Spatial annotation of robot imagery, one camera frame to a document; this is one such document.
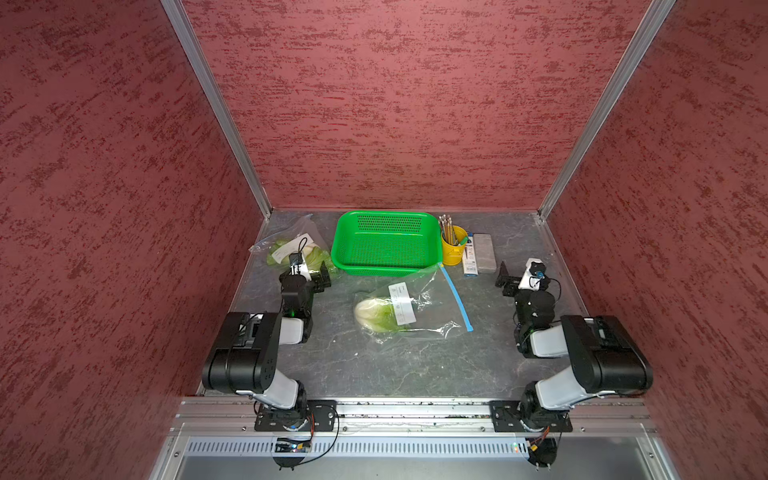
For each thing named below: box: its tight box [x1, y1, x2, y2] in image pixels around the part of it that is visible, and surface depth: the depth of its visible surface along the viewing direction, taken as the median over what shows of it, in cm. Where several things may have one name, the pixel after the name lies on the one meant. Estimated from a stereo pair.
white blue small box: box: [462, 233, 478, 277], surface depth 105 cm
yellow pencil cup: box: [442, 225, 468, 266], surface depth 100 cm
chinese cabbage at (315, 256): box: [304, 243, 335, 277], surface depth 96 cm
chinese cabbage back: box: [354, 298, 412, 333], surface depth 86 cm
